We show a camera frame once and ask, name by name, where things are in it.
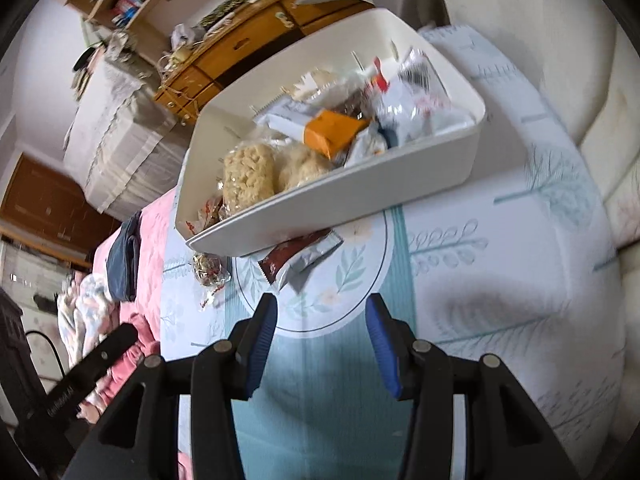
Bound white plastic storage box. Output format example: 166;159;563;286
174;7;487;259

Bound dark printed bag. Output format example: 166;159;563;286
200;0;251;28

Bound brown and silver snack packet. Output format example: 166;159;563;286
257;227;346;295

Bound pink fleece garment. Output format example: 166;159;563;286
80;312;161;426

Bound dark blue folded jeans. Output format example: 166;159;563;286
106;212;143;303

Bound pink quilt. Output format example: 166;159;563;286
92;185;196;480

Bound white and silver snack packet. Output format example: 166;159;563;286
372;47;476;148

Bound white plastic bag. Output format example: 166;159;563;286
170;22;206;51

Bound orange snack packet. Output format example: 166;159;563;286
304;109;372;158

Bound white floral blanket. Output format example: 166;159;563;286
57;272;121;366

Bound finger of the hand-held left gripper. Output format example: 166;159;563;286
64;322;139;392

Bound floral cloth bag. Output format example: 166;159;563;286
107;30;136;61

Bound clear bag of rice crackers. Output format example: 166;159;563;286
280;66;373;111

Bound clear red candy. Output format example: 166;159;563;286
192;251;233;311
185;195;226;236

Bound wooden desk with drawers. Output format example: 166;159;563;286
152;0;373;126

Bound black cable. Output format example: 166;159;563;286
24;330;66;378

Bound brown wooden wardrobe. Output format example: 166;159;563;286
0;152;101;266

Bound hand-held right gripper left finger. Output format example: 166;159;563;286
75;292;278;480

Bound row of books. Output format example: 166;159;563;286
110;0;151;26

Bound blue and white snack packet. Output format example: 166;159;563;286
344;122;396;170

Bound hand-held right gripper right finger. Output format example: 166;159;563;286
365;292;581;480

